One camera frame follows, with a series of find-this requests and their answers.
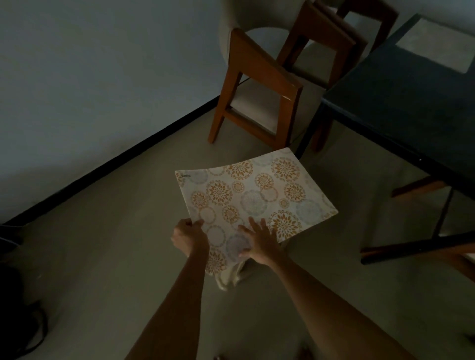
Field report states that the person's left forearm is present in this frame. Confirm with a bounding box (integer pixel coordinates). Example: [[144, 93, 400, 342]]
[[126, 248, 210, 360]]

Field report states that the person's right forearm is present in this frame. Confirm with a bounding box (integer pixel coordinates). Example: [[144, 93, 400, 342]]
[[269, 256, 416, 360]]

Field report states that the black dining table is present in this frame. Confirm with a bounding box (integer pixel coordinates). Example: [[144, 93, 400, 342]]
[[295, 14, 475, 238]]

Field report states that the person's right hand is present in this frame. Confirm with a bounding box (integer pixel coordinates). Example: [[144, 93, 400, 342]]
[[237, 217, 284, 267]]

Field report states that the black backpack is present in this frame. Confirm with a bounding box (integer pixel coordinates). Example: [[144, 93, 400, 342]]
[[0, 222, 49, 360]]

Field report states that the circle-pattern placemat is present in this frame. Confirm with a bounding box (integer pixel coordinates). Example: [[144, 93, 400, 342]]
[[395, 17, 475, 74], [175, 147, 339, 277]]

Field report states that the beige cushioned wooden chair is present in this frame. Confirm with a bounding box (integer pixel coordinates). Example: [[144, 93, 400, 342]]
[[360, 176, 475, 282], [315, 0, 400, 52], [207, 0, 357, 153]]

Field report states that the person's left hand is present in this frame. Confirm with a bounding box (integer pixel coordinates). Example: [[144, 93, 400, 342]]
[[170, 218, 210, 259]]

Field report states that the beige plastic stool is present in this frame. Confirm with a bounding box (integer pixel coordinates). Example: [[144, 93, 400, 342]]
[[215, 258, 257, 292]]

